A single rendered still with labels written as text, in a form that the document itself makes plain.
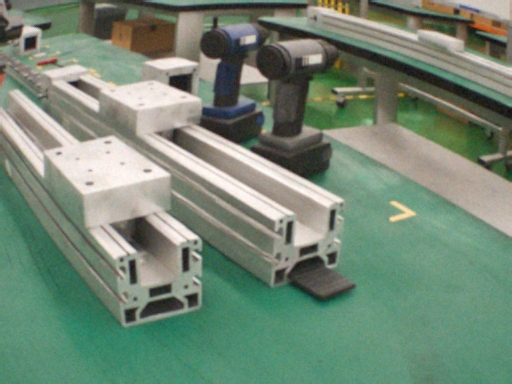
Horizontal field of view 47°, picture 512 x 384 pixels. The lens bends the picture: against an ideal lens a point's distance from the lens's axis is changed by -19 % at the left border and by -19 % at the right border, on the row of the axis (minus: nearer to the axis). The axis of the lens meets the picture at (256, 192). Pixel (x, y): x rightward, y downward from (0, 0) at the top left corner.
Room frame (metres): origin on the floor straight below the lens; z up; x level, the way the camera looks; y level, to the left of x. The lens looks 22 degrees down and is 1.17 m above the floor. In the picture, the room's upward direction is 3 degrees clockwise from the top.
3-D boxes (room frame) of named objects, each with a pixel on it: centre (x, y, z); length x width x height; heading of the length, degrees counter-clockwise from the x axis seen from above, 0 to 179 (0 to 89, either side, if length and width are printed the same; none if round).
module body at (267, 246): (1.02, 0.18, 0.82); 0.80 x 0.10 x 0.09; 37
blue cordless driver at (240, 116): (1.22, 0.04, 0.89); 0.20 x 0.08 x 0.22; 150
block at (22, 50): (2.20, 0.91, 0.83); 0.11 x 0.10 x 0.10; 125
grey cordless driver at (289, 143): (1.06, -0.07, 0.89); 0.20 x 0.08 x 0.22; 141
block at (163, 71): (1.41, 0.21, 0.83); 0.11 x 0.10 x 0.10; 127
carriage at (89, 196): (0.71, 0.18, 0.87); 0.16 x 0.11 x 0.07; 37
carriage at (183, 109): (1.02, 0.18, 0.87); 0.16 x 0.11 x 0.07; 37
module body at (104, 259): (0.91, 0.33, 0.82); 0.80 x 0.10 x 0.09; 37
